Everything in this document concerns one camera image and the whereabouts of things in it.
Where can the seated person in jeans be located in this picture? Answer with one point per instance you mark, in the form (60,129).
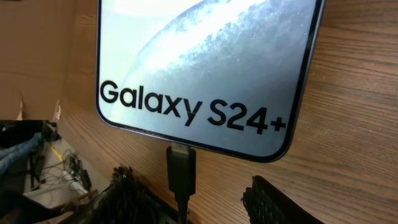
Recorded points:
(19,138)

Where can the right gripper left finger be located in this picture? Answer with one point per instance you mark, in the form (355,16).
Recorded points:
(126,200)

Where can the blue Galaxy smartphone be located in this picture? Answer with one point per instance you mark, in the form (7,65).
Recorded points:
(225,76)

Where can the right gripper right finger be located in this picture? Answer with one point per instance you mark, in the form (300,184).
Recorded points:
(265,203)

